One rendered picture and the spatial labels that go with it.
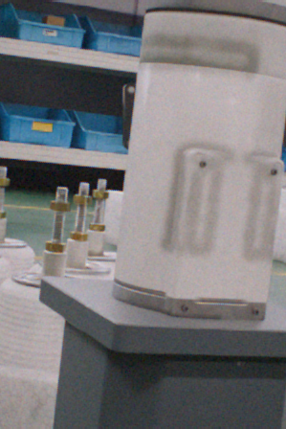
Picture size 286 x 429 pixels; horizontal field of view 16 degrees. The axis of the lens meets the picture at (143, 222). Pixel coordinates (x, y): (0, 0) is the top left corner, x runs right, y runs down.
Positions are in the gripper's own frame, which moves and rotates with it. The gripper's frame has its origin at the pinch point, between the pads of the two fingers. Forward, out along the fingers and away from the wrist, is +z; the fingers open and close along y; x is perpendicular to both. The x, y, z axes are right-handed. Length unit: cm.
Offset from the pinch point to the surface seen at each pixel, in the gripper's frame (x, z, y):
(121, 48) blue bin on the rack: -476, -54, -24
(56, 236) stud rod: -2.4, 5.4, 11.3
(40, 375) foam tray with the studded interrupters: 3.9, 17.1, 11.6
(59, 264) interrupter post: -2.0, 7.9, 10.8
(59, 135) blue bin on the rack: -468, -4, 4
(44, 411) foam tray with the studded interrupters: 4.9, 19.9, 11.0
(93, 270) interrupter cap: -12.0, 9.5, 7.0
